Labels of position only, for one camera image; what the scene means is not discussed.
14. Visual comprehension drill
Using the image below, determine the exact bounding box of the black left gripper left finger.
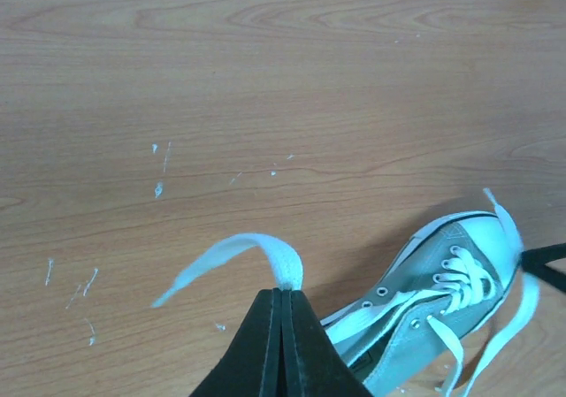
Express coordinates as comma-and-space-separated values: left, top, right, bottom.
192, 289, 282, 397

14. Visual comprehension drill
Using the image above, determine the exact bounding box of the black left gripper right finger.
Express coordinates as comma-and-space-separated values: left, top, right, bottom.
279, 291, 370, 397

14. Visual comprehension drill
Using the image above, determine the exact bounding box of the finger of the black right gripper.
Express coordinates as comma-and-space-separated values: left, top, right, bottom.
521, 243, 566, 294

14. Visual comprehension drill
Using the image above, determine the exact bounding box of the white shoelace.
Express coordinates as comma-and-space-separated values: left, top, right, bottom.
150, 187, 542, 397

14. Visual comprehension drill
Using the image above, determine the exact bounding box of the grey canvas sneaker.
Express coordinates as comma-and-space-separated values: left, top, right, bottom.
321, 206, 523, 396

